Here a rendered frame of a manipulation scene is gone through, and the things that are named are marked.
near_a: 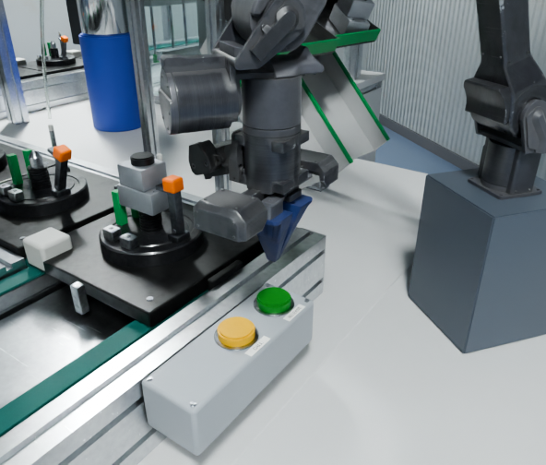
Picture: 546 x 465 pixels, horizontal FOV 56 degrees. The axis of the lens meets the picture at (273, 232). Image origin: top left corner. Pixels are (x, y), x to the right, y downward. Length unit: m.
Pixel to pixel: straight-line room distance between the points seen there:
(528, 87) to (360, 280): 0.38
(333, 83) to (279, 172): 0.58
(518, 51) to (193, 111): 0.36
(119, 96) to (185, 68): 1.15
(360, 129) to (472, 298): 0.46
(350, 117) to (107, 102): 0.82
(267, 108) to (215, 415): 0.29
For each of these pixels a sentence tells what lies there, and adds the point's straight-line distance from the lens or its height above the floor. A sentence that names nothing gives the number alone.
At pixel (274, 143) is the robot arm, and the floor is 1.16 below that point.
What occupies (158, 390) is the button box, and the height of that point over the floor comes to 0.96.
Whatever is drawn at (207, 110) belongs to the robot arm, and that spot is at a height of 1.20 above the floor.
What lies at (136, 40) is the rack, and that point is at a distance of 0.94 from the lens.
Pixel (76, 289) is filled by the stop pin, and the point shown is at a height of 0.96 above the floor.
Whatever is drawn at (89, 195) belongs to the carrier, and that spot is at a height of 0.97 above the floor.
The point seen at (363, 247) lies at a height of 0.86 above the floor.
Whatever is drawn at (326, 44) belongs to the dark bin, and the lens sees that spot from 0.83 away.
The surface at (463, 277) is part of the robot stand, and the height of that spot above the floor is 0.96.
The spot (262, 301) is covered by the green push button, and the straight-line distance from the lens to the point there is 0.59.
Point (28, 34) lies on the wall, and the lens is 4.55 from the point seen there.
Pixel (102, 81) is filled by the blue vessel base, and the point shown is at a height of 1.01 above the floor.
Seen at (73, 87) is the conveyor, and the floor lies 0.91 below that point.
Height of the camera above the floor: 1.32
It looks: 28 degrees down
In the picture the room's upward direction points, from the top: straight up
